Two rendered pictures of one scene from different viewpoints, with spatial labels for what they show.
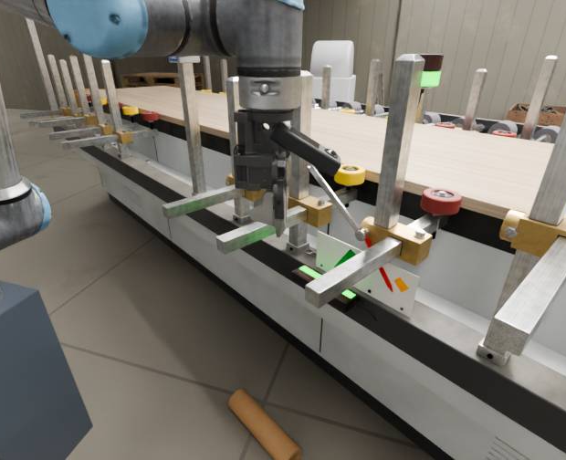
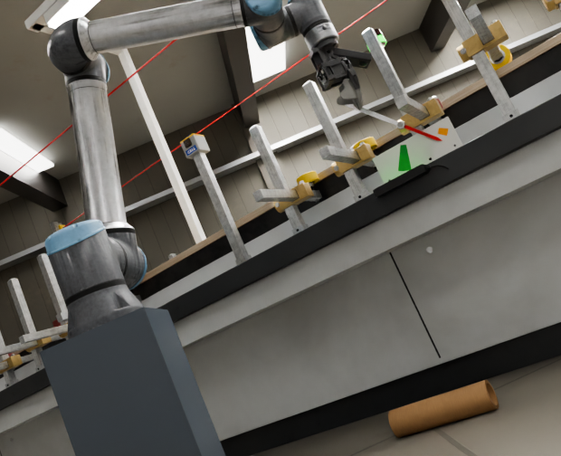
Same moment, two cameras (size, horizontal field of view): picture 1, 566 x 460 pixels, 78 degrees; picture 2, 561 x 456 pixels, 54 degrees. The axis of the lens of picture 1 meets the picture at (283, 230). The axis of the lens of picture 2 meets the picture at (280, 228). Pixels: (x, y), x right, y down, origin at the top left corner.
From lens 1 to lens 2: 1.35 m
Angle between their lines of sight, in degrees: 42
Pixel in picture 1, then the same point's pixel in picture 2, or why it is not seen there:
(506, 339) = (472, 13)
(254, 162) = (332, 62)
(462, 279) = not seen: hidden behind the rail
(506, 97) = not seen: hidden behind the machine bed
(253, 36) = (311, 11)
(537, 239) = (473, 44)
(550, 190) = (461, 25)
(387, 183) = (395, 88)
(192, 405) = not seen: outside the picture
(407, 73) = (371, 34)
